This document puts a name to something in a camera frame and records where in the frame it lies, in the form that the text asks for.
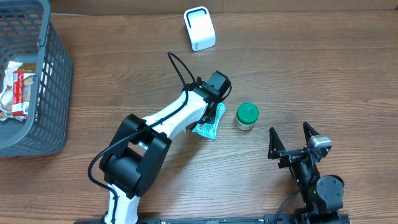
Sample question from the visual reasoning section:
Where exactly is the white barcode scanner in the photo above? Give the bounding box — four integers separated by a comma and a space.
183, 6, 216, 52

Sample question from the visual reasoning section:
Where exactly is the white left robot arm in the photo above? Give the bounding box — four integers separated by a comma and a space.
99, 71, 232, 223

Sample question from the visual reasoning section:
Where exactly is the grey plastic mesh basket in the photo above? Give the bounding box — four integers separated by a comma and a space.
1, 1, 73, 157

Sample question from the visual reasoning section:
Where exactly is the teal wet wipes pack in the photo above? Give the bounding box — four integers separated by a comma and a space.
192, 103, 226, 140

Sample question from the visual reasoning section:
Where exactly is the red snack bar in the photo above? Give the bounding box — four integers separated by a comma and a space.
12, 69, 33, 116

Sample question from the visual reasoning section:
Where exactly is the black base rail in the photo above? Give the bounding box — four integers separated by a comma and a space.
133, 213, 351, 224

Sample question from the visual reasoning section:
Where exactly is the brown cookie snack bag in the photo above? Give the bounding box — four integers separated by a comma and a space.
1, 61, 36, 121

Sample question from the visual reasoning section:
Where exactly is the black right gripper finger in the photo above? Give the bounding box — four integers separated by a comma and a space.
268, 127, 285, 159
303, 122, 319, 144

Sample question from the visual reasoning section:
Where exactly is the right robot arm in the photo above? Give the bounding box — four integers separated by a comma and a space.
267, 122, 350, 224

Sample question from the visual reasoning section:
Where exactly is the green lidded jar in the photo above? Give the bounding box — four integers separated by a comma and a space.
234, 102, 259, 131

